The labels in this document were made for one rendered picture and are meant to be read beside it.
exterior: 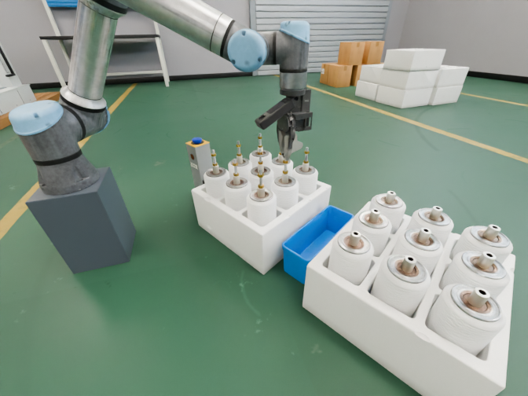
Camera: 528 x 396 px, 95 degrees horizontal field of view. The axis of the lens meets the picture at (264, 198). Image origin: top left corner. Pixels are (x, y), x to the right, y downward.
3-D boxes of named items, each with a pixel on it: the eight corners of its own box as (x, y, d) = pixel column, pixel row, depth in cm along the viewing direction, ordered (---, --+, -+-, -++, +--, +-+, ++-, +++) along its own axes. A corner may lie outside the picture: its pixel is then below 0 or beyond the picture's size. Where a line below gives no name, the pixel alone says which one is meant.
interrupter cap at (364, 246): (361, 260, 54) (362, 258, 54) (331, 244, 58) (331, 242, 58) (375, 243, 59) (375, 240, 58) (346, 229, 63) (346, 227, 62)
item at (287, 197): (301, 225, 92) (305, 183, 82) (280, 233, 88) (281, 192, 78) (286, 212, 99) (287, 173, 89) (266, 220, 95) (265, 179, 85)
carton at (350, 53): (361, 64, 374) (365, 42, 357) (348, 65, 367) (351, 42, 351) (350, 63, 397) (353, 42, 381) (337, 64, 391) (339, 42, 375)
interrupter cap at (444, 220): (446, 231, 62) (447, 229, 61) (414, 218, 66) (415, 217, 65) (452, 217, 66) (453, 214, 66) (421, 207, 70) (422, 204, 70)
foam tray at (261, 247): (263, 275, 81) (262, 235, 72) (198, 225, 104) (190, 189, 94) (326, 221, 105) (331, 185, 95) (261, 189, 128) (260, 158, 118)
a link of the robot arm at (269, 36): (227, 31, 56) (275, 29, 55) (236, 31, 65) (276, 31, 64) (230, 69, 60) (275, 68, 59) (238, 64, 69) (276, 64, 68)
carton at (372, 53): (379, 64, 383) (384, 41, 366) (366, 64, 378) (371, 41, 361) (368, 62, 407) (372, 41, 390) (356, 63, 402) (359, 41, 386)
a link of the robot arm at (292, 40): (277, 22, 63) (310, 21, 62) (276, 70, 69) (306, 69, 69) (276, 20, 57) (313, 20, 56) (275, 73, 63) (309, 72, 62)
